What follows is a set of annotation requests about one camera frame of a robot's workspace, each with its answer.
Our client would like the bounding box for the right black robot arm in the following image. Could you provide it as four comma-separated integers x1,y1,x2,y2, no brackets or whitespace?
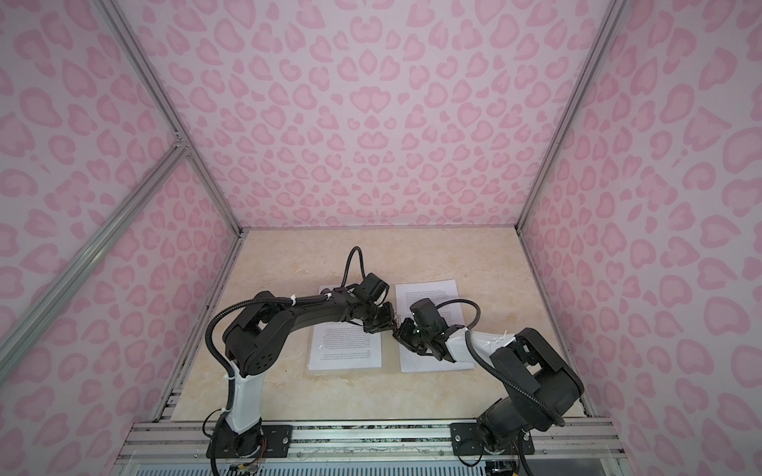
393,299,585,454

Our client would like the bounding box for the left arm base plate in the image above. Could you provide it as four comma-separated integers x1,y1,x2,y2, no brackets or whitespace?
206,422,294,459

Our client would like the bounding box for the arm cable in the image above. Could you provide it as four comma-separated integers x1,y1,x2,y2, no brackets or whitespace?
433,297,567,476
200,246,367,476

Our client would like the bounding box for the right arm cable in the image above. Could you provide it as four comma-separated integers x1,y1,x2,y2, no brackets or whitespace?
433,297,567,476

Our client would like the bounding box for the corner aluminium post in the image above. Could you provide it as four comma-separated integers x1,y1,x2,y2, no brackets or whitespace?
92,1,244,237
515,0,632,237

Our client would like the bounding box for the large text sheet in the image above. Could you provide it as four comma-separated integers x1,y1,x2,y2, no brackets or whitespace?
308,322,382,373

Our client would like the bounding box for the beige paper folder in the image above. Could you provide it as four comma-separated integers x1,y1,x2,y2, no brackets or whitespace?
306,282,477,375

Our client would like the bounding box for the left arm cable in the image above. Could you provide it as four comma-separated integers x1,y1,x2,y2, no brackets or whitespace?
200,246,367,476

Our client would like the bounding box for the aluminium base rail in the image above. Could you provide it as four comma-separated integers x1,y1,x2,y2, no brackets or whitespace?
112,418,633,475

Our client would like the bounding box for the right corner aluminium post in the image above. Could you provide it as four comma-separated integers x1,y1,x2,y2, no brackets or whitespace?
515,0,632,237

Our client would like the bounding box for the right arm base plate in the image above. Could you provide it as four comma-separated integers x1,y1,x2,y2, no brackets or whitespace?
448,420,535,457

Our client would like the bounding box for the diagonal aluminium frame bar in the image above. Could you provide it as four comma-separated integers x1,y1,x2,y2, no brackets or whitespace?
1,140,188,382

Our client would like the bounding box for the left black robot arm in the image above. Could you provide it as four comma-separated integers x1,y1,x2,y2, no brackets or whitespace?
204,274,394,460

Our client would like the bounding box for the left corner aluminium post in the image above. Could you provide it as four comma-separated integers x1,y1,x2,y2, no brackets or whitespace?
92,1,244,237

